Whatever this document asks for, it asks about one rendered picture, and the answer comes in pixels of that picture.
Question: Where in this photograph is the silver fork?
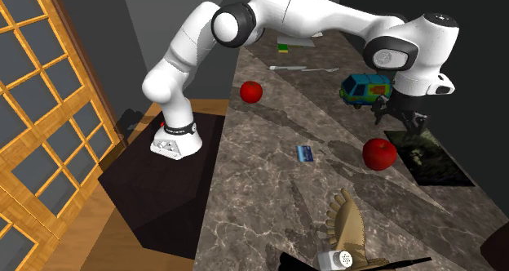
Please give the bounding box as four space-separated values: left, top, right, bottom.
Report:
300 66 340 73

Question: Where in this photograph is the large red apple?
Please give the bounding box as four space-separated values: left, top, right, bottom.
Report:
361 138 398 171

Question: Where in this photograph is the wooden lattice window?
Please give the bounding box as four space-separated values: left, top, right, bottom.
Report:
0 0 129 271

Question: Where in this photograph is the dark green flat panel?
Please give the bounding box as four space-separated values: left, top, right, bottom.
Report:
383 128 476 188

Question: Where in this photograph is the white salt shaker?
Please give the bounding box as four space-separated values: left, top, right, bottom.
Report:
316 250 355 271

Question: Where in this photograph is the dark robot stand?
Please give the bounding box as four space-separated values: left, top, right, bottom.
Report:
98 111 228 260

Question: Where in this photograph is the beige wooden fan figure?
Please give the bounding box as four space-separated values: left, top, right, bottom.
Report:
325 188 389 269

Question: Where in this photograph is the blue card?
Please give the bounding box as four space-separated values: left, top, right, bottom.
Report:
295 145 315 163

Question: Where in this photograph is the teal toy van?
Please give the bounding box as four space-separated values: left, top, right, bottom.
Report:
339 73 394 110

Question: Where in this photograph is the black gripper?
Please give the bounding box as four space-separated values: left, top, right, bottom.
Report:
370 89 431 136

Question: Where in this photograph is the small red tomato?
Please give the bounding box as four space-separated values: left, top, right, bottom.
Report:
239 80 263 104

